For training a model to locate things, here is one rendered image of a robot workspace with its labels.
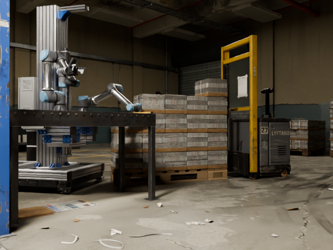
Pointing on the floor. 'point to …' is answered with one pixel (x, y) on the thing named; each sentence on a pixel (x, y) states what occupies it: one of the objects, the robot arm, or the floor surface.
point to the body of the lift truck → (266, 143)
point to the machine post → (4, 116)
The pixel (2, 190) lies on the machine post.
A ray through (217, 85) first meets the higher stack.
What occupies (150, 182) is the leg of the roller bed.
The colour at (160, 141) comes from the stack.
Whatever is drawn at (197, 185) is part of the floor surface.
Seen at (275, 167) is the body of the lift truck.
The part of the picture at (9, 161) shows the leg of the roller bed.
